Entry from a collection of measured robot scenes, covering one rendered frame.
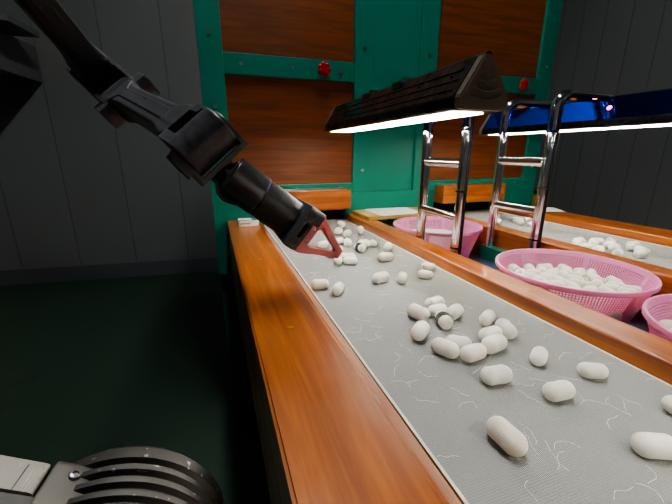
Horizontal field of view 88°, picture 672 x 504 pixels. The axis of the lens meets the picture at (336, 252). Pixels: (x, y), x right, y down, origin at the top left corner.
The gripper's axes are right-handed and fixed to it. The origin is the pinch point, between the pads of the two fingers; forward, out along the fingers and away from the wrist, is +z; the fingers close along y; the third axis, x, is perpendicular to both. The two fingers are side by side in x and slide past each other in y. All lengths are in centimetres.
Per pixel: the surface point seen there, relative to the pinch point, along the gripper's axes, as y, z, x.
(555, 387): -29.4, 14.5, -2.7
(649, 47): 122, 151, -224
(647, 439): -36.9, 15.2, -3.5
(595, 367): -28.2, 20.5, -7.2
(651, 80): 116, 163, -207
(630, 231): 15, 79, -55
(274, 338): -11.8, -5.3, 12.7
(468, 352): -21.2, 11.7, -0.1
